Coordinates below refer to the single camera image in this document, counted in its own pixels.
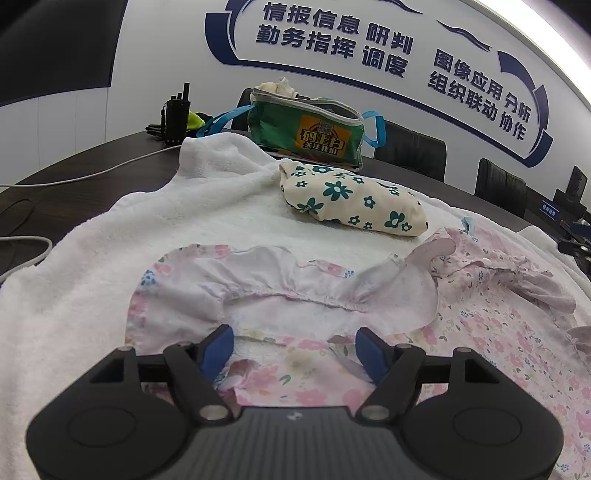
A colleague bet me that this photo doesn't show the white cable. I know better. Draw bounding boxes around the white cable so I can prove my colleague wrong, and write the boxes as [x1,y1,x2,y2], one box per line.
[0,235,54,278]
[0,145,183,188]

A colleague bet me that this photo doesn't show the pink small-flower shirt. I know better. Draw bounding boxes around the pink small-flower shirt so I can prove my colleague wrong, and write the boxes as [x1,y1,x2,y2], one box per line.
[429,216,591,480]

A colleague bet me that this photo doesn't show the cream cloth in bag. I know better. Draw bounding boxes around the cream cloth in bag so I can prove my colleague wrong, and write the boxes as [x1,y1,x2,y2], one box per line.
[255,78,298,99]

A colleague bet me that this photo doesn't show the pink large-flower pants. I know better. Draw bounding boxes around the pink large-flower pants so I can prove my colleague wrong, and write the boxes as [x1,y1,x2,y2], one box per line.
[127,231,446,409]

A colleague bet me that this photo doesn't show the black two-way radio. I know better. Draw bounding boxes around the black two-way radio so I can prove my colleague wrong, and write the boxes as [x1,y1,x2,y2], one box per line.
[161,83,191,145]

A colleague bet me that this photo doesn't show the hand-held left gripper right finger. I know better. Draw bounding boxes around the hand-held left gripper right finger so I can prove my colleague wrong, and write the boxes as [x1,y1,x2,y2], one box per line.
[355,327,502,423]

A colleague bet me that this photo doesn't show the green bag with blue straps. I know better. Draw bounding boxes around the green bag with blue straps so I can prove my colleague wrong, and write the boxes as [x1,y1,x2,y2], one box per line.
[196,89,385,169]

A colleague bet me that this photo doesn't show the black monitor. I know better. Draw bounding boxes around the black monitor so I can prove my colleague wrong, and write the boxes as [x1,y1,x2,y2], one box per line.
[566,166,591,205]

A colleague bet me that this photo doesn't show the blue wall lettering sign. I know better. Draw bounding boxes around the blue wall lettering sign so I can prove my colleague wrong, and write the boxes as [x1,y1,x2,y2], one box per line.
[204,0,555,169]

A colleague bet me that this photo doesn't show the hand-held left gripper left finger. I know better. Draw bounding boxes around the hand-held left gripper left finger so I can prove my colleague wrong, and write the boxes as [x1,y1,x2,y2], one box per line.
[90,324,235,423]

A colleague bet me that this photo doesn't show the blue desk name plate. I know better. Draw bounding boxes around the blue desk name plate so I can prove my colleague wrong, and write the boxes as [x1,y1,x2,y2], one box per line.
[538,200,562,228]

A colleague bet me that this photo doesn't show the white fluffy towel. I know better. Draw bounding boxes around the white fluffy towel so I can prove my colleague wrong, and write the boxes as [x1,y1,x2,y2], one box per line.
[0,131,591,480]

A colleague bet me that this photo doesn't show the folded cream teal-flower cloth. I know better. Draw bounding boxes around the folded cream teal-flower cloth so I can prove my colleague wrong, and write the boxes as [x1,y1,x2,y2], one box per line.
[278,159,428,237]

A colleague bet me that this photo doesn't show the black office chair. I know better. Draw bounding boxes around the black office chair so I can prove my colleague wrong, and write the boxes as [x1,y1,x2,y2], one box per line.
[475,158,528,219]
[230,88,259,132]
[373,121,448,182]

